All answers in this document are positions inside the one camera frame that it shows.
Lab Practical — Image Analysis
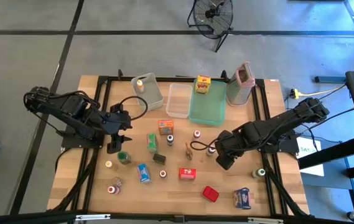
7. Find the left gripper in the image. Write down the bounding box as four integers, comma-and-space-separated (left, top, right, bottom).
103, 111, 133, 154

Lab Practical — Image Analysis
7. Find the green-lid spice jar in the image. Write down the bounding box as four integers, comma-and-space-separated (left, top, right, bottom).
117, 151, 132, 166

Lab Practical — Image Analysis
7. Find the green Apple Jacks box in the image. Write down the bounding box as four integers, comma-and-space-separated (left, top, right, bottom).
146, 133, 159, 153

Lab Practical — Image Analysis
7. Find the small red box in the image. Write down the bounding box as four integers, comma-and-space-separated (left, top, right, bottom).
200, 185, 220, 203

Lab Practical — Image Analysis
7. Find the red cereal box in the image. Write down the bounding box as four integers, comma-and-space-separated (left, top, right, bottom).
178, 167, 197, 181

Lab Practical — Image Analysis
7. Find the orange Mini Wheats box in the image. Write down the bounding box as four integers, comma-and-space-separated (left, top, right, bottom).
157, 119, 175, 136

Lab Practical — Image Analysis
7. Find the yellow Corn Pops box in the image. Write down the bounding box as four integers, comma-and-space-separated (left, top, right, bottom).
194, 75, 212, 95

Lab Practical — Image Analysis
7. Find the green food colouring bottle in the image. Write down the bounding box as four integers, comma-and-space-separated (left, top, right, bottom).
251, 168, 266, 179

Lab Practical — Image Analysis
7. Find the blue Rice Krispies box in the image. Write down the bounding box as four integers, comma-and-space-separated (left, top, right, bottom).
136, 162, 152, 184

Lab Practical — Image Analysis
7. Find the dark green small box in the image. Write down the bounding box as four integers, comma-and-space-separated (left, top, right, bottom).
152, 152, 167, 166

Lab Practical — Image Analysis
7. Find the dark blue cereal box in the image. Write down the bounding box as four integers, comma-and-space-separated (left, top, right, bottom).
233, 187, 252, 210

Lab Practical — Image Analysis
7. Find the teal plastic tray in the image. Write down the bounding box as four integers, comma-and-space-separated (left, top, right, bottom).
189, 78, 228, 127

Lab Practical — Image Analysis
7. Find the grey plastic bin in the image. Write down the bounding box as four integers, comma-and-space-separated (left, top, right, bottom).
130, 72, 164, 113

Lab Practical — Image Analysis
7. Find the clear plastic container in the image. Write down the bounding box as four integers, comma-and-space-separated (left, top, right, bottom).
165, 82, 193, 119

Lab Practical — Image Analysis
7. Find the white paper sheet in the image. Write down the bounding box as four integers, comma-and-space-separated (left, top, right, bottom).
296, 136, 325, 177

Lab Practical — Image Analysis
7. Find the black metal beam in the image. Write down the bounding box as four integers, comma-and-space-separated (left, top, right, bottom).
297, 136, 354, 170

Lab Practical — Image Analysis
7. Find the blue metal bar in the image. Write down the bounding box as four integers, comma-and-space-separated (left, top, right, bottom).
314, 75, 347, 84

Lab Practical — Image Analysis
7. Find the black floor fan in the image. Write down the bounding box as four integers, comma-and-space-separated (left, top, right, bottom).
186, 0, 235, 53

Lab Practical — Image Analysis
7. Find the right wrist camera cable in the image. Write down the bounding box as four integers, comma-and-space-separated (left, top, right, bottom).
190, 138, 224, 152

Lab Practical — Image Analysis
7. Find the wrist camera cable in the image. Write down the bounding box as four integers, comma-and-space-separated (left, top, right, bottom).
190, 138, 224, 152
117, 95, 149, 122

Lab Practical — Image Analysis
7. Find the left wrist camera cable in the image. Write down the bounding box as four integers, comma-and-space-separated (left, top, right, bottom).
117, 95, 149, 122

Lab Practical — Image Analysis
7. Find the pink-handled box grater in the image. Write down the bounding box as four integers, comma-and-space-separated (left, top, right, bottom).
225, 61, 256, 108

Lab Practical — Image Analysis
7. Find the black aluminium table frame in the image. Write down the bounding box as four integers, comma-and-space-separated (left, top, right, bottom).
47, 68, 311, 218

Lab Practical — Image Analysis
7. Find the yellow extension cord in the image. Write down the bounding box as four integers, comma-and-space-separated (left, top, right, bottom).
290, 83, 348, 100

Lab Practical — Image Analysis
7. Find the black camera gantry beam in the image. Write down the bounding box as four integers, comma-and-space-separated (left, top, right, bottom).
0, 210, 313, 224

